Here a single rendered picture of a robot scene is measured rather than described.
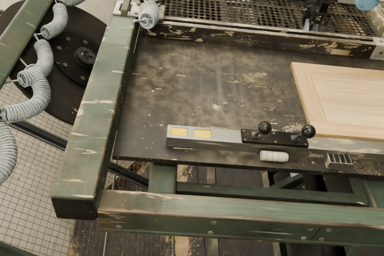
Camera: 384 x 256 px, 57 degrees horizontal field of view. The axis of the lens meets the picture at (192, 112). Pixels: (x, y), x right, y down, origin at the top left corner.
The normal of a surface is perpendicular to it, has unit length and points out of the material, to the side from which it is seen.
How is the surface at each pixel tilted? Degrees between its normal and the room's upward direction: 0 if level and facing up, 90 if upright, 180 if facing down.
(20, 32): 90
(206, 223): 90
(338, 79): 55
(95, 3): 90
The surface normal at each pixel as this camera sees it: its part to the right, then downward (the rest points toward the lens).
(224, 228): -0.01, 0.71
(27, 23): 0.66, -0.53
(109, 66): 0.11, -0.70
